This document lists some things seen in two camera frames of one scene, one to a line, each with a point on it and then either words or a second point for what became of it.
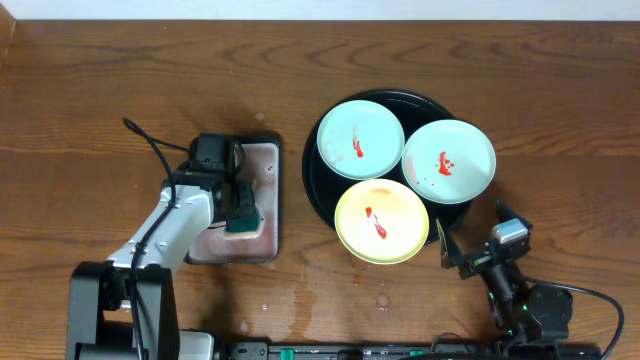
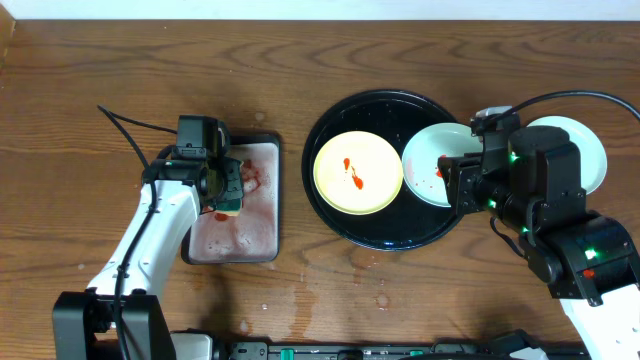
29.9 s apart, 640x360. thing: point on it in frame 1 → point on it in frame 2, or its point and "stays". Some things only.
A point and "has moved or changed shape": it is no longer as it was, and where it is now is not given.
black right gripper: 450,250 → 449,171
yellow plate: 382,221 → 358,172
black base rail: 263,350 stays
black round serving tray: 325,187 stays
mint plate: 360,139 → 593,160
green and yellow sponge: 243,223 has moved or changed shape
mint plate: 449,161 stays
